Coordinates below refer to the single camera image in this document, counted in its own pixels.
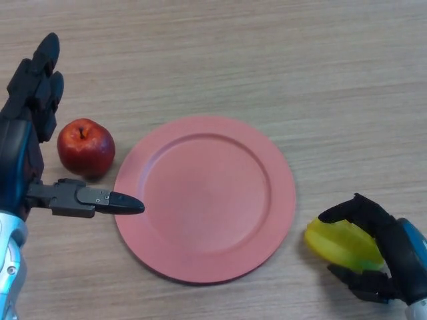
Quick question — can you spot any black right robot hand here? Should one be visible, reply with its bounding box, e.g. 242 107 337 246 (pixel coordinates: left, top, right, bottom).
318 193 427 306

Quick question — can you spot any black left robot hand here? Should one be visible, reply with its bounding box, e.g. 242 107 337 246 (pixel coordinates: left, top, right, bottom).
0 32 145 221

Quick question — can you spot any yellow starfruit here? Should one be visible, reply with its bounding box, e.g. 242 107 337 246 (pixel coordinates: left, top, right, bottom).
304 218 385 273

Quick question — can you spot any pink round plate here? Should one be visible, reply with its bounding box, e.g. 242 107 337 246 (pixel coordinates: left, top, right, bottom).
114 115 296 286

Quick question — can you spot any red apple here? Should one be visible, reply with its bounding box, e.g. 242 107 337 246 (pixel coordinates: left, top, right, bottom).
57 118 116 177

